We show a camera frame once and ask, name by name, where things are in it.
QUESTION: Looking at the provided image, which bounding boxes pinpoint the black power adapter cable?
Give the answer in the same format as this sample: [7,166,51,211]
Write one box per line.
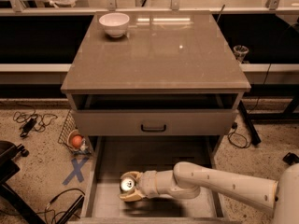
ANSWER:
[12,105,59,139]

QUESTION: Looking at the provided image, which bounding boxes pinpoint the black chair base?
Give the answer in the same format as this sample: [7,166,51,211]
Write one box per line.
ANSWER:
[0,140,46,224]

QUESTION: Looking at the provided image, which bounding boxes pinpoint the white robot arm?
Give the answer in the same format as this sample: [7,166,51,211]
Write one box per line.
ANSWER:
[120,161,299,224]

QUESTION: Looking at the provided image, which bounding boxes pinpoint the grey drawer cabinet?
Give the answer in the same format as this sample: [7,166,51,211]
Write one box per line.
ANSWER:
[60,10,252,224]

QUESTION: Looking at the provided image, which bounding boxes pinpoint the green soda can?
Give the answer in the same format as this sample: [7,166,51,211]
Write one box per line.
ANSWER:
[121,177,135,192]

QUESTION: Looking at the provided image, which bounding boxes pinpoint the wire basket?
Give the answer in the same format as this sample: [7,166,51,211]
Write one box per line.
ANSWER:
[58,111,90,155]

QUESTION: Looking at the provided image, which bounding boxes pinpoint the black cable lower left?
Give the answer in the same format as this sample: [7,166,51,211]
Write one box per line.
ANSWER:
[43,188,86,224]

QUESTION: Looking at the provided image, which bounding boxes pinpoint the orange ball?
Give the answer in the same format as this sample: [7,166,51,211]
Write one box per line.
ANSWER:
[71,135,82,148]

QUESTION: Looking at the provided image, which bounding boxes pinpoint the upper closed drawer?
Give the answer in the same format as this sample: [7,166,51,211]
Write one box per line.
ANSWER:
[72,110,237,136]

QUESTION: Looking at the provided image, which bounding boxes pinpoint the black cable right floor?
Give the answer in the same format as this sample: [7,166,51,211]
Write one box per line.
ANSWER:
[227,122,252,149]

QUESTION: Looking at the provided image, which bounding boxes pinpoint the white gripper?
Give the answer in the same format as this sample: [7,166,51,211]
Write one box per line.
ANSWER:
[119,171,158,203]

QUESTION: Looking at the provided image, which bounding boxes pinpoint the blue tape cross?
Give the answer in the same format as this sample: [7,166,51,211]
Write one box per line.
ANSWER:
[63,157,89,186]

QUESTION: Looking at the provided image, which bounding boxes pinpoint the black drawer handle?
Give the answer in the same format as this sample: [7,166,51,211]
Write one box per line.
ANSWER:
[140,124,167,133]

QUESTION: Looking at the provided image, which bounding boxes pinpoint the black stand leg right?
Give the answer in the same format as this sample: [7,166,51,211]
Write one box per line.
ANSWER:
[238,101,261,146]

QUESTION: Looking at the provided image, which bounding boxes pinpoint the white ceramic bowl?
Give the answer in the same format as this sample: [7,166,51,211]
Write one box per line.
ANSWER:
[99,13,130,37]

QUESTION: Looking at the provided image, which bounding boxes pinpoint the clear glass cup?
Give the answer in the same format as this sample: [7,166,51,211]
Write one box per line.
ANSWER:
[233,45,249,63]

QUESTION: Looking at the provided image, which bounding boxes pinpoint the open middle drawer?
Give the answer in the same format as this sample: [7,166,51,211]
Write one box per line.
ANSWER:
[69,136,241,224]

